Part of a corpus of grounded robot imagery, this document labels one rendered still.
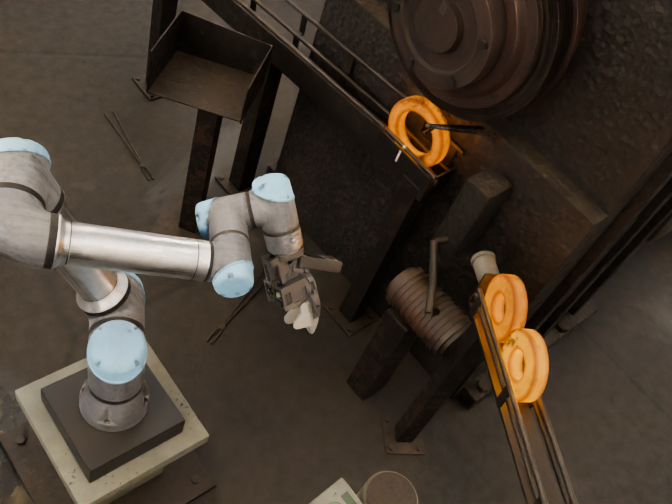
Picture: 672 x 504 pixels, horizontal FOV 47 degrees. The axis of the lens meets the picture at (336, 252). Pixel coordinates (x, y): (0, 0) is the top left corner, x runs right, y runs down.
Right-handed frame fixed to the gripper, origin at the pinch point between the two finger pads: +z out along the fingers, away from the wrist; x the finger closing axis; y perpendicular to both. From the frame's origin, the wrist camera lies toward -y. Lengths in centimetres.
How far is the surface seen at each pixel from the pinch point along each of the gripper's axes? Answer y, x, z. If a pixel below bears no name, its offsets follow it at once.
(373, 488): 5.9, 21.7, 28.0
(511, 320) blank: -34.7, 24.4, 6.4
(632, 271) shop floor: -159, -34, 70
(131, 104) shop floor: -25, -147, -24
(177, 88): -11, -67, -42
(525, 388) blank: -26.5, 34.9, 14.6
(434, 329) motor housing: -33.4, -0.8, 18.4
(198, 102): -14, -61, -38
